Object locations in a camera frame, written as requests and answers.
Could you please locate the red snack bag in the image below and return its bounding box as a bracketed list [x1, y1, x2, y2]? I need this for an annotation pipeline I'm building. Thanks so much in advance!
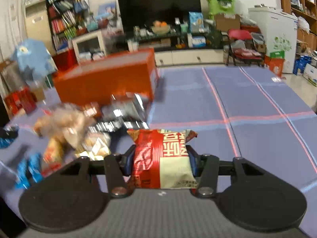
[127, 129, 197, 189]

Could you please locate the silver foil snack bag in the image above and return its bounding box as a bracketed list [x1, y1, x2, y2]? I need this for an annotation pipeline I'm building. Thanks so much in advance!
[88, 92, 150, 133]

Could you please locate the blue snack packet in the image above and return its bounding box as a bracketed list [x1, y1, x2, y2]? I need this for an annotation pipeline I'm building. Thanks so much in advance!
[15, 153, 44, 189]

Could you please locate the clear bread bag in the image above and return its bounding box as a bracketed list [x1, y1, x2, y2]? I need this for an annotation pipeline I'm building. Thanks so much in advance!
[33, 103, 96, 148]

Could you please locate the blue plaid tablecloth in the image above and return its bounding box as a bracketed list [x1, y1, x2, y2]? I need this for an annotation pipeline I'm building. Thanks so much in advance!
[0, 65, 317, 238]

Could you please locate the orange cardboard box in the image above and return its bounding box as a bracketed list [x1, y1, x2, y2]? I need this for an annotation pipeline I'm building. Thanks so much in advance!
[53, 48, 159, 106]

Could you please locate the white tv cabinet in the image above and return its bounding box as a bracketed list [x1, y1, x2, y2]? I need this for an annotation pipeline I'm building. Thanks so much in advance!
[155, 49, 224, 67]

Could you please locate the white microwave cabinet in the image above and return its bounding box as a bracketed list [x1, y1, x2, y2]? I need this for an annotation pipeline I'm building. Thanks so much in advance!
[72, 30, 108, 64]

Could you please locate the red folding chair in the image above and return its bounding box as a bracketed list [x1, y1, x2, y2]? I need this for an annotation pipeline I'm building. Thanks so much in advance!
[225, 29, 263, 66]

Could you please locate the blue shark plush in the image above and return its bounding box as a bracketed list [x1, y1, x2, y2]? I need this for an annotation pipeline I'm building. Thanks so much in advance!
[11, 39, 57, 83]

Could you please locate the brown cardboard box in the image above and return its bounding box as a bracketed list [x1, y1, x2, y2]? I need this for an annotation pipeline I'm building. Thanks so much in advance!
[214, 14, 241, 32]

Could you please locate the fruit bowl with oranges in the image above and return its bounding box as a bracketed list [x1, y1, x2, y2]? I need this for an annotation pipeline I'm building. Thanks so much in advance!
[151, 20, 170, 35]

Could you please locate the white chest freezer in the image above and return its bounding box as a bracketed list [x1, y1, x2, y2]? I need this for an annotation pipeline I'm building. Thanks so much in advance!
[248, 7, 298, 74]

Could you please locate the white air conditioner unit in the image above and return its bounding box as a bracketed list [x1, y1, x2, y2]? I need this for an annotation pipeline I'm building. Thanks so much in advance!
[25, 0, 56, 55]

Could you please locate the black flat television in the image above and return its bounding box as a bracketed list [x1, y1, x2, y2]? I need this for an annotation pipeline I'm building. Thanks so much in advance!
[118, 0, 201, 35]

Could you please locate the black bookshelf with books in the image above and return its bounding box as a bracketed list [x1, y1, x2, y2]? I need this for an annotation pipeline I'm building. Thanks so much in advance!
[45, 0, 87, 52]

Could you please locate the wooden bookshelf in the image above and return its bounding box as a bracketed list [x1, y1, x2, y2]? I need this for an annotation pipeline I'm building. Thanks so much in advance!
[277, 0, 317, 38]

